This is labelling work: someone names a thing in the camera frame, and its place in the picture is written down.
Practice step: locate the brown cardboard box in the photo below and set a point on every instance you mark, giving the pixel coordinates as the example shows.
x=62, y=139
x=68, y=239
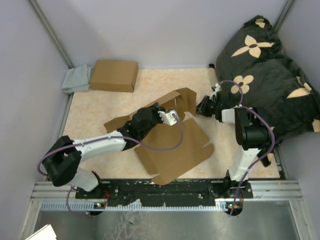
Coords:
x=114, y=76
x=162, y=167

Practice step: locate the right grey metal corner rail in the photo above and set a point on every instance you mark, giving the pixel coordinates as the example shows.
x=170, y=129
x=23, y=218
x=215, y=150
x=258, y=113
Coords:
x=289, y=4

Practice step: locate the aluminium frame rail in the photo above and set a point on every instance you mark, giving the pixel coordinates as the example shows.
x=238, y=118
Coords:
x=261, y=190

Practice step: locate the white paper sheet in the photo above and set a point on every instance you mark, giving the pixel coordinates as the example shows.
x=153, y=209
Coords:
x=45, y=233

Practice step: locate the grey metal corner rail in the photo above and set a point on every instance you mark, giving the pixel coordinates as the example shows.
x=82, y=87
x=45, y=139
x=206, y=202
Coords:
x=289, y=4
x=51, y=32

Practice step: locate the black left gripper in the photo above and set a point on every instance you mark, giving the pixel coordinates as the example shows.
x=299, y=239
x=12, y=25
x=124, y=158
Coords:
x=155, y=109

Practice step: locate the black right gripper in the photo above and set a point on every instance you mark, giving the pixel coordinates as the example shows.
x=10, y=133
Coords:
x=201, y=109

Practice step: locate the black floral pillow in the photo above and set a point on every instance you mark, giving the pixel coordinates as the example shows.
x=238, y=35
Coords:
x=258, y=74

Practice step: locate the grey folded cloth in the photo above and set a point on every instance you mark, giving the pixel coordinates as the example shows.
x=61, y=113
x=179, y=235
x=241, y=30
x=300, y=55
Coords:
x=77, y=79

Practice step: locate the white slotted cable duct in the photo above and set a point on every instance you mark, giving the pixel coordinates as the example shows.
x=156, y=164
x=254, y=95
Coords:
x=96, y=206

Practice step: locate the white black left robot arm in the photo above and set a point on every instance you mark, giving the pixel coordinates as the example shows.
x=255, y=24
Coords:
x=62, y=162

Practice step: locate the closed brown cardboard box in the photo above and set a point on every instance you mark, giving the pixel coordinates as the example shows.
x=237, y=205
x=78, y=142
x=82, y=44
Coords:
x=114, y=76

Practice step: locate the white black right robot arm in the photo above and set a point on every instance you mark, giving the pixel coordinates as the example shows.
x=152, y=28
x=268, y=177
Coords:
x=251, y=134

